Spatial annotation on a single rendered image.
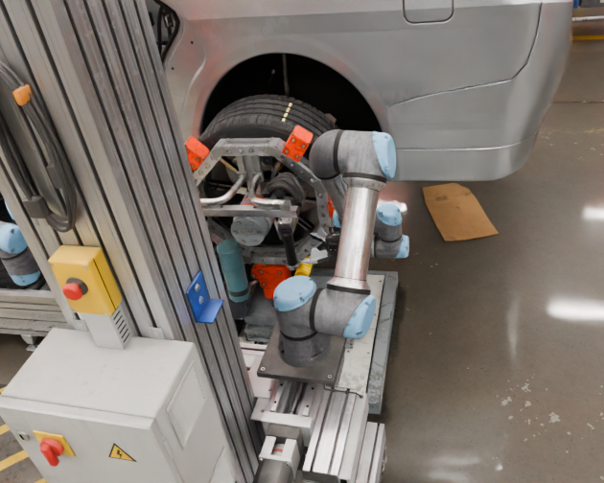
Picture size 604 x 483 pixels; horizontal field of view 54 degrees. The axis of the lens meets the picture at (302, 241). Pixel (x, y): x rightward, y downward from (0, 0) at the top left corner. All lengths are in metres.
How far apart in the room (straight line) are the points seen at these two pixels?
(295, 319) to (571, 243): 2.17
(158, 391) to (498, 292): 2.21
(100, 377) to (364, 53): 1.52
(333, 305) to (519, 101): 1.18
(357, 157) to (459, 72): 0.85
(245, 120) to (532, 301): 1.66
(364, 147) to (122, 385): 0.81
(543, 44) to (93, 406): 1.84
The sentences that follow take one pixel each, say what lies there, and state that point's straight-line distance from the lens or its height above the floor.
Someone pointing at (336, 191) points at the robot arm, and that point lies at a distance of 1.73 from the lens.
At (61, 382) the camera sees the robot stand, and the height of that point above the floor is 1.23.
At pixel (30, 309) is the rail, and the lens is 3.11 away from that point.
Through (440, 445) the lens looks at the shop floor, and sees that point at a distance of 2.50.
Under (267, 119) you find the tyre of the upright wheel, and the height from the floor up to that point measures 1.17.
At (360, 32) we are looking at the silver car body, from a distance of 2.26.
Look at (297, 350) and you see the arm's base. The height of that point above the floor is 0.87.
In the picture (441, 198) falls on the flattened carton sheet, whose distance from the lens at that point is 3.73.
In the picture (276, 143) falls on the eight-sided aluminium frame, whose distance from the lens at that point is 2.10.
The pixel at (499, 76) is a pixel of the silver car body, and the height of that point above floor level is 1.19.
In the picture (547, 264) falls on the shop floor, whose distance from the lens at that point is 3.30.
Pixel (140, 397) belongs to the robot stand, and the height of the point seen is 1.23.
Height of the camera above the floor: 2.07
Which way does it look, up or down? 37 degrees down
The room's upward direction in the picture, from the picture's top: 9 degrees counter-clockwise
